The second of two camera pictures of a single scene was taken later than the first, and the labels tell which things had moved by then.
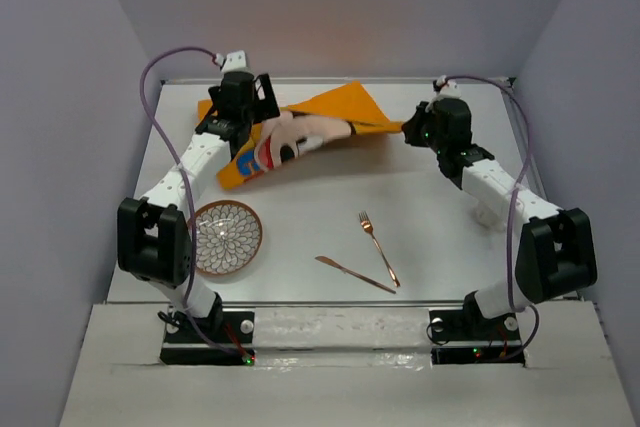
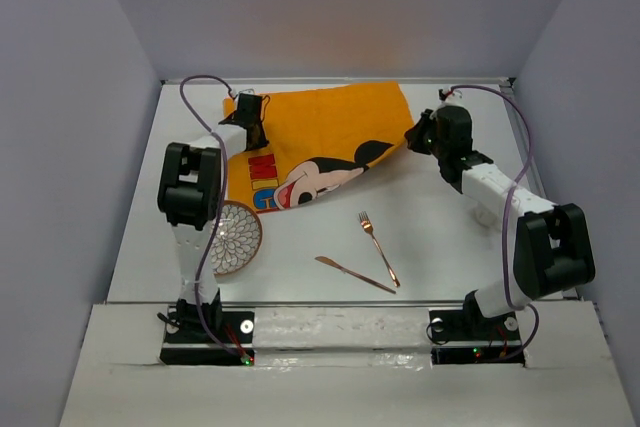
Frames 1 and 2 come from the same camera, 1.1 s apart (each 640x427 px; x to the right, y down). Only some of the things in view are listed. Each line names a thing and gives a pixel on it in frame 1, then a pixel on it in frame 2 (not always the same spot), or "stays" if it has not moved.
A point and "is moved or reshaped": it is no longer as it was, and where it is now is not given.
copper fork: (366, 224) stays
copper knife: (347, 271) stays
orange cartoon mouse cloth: (271, 140) is moved or reshaped
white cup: (487, 215) stays
